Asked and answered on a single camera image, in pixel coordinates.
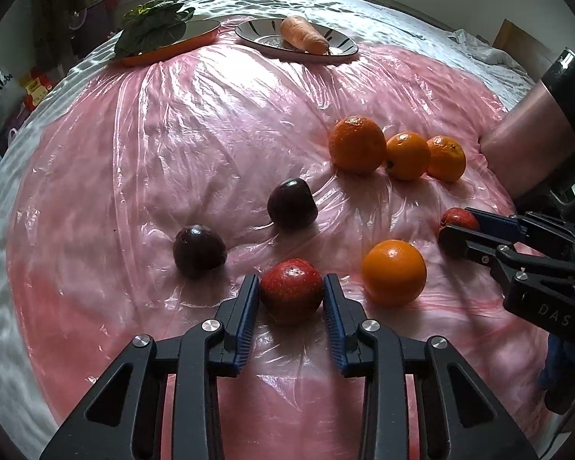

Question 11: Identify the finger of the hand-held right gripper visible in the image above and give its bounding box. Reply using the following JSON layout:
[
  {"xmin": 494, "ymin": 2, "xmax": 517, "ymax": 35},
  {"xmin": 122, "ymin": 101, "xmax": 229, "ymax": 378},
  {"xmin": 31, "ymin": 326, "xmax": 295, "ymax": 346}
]
[
  {"xmin": 438, "ymin": 226, "xmax": 575, "ymax": 294},
  {"xmin": 464, "ymin": 207, "xmax": 575, "ymax": 252}
]

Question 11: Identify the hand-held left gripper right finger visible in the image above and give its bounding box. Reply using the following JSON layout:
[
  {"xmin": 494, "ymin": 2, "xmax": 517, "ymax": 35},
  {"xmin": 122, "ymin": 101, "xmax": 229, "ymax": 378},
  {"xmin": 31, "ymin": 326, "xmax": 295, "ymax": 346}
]
[{"xmin": 323, "ymin": 273, "xmax": 540, "ymax": 460}]

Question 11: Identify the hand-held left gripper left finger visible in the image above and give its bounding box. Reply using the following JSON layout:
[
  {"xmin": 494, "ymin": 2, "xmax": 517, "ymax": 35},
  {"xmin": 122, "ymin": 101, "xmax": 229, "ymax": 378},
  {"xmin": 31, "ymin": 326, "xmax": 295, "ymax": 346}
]
[{"xmin": 39, "ymin": 274, "xmax": 260, "ymax": 460}]

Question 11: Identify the small red apple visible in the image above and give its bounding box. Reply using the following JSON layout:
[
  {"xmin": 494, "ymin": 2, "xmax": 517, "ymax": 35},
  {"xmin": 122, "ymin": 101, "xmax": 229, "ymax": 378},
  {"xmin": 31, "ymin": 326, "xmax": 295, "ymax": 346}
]
[{"xmin": 438, "ymin": 207, "xmax": 481, "ymax": 257}]

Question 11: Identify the red speckled apple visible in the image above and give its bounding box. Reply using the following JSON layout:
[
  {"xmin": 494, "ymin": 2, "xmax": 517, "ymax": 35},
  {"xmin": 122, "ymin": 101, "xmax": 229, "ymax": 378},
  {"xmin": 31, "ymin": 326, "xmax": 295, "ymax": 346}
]
[{"xmin": 260, "ymin": 258, "xmax": 330, "ymax": 325}]

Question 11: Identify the large bumpy orange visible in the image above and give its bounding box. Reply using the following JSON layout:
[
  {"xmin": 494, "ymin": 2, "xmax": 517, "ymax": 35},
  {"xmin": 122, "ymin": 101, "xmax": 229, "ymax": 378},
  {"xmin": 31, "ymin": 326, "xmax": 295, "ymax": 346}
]
[{"xmin": 328, "ymin": 115, "xmax": 388, "ymax": 174}]

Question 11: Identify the blue cloth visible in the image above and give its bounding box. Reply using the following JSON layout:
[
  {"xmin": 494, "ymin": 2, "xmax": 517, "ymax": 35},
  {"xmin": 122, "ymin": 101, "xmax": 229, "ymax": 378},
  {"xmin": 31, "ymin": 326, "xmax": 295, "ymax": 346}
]
[{"xmin": 539, "ymin": 333, "xmax": 575, "ymax": 415}]

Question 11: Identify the smooth round orange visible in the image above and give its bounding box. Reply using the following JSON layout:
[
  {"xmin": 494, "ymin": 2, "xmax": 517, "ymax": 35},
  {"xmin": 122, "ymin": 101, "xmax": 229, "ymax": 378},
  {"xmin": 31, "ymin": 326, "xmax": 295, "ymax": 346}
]
[
  {"xmin": 361, "ymin": 240, "xmax": 427, "ymax": 308},
  {"xmin": 386, "ymin": 132, "xmax": 431, "ymax": 182}
]

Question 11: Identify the small bumpy orange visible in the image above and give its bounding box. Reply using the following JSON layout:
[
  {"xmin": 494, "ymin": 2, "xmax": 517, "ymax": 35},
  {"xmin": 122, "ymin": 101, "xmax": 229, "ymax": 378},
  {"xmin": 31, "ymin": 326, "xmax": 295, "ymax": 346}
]
[{"xmin": 426, "ymin": 135, "xmax": 467, "ymax": 183}]

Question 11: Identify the person's bare leg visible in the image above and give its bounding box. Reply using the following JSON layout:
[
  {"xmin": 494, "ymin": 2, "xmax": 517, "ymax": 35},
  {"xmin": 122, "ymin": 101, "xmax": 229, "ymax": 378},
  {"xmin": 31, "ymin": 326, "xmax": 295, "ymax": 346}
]
[{"xmin": 478, "ymin": 79, "xmax": 575, "ymax": 199}]

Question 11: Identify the pink plastic sheet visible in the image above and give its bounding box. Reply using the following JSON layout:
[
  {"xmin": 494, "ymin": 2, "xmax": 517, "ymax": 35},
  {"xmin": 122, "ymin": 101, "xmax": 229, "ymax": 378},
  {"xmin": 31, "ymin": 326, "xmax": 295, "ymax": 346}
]
[{"xmin": 5, "ymin": 24, "xmax": 552, "ymax": 460}]

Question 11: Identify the white bed sheet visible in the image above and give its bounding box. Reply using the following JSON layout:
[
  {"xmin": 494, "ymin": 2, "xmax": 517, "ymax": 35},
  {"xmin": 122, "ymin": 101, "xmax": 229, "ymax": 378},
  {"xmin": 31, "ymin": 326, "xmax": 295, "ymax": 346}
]
[{"xmin": 0, "ymin": 0, "xmax": 537, "ymax": 460}]

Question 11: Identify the pale orange carrot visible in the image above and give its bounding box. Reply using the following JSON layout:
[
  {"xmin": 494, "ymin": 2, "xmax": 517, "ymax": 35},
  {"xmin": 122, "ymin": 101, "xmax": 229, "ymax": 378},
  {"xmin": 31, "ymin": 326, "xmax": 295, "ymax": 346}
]
[{"xmin": 280, "ymin": 16, "xmax": 330, "ymax": 54}]

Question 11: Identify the white black-striped plate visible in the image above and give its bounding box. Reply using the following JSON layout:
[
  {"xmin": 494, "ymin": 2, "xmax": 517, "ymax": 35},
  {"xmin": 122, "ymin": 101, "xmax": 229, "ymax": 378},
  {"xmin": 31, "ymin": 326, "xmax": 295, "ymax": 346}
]
[{"xmin": 235, "ymin": 19, "xmax": 359, "ymax": 62}]

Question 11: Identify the orange oval plate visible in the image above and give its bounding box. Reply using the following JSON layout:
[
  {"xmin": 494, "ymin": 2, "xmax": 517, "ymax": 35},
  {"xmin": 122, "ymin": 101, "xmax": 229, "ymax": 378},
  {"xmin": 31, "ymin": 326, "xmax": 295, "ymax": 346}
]
[{"xmin": 120, "ymin": 20, "xmax": 221, "ymax": 68}]

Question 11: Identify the green leafy vegetable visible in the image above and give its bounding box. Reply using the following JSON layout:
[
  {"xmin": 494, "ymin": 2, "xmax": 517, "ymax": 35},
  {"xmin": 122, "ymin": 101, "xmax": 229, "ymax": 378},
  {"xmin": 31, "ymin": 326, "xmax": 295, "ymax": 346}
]
[{"xmin": 114, "ymin": 1, "xmax": 196, "ymax": 57}]

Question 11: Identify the red and yellow box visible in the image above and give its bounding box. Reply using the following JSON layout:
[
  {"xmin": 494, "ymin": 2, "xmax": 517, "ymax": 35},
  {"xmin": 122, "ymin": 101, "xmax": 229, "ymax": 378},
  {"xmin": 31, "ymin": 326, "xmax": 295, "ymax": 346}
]
[{"xmin": 19, "ymin": 69, "xmax": 53, "ymax": 111}]

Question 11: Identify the purple bag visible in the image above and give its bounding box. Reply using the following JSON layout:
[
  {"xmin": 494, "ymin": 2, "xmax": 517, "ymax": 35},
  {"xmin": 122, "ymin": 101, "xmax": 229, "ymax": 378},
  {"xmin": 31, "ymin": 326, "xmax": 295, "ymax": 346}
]
[{"xmin": 72, "ymin": 0, "xmax": 122, "ymax": 53}]

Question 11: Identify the hanging olive brown coat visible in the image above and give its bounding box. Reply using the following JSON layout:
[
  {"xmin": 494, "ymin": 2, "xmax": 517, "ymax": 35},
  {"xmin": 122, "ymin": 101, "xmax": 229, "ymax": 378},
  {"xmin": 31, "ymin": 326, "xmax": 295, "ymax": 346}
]
[{"xmin": 31, "ymin": 0, "xmax": 97, "ymax": 58}]

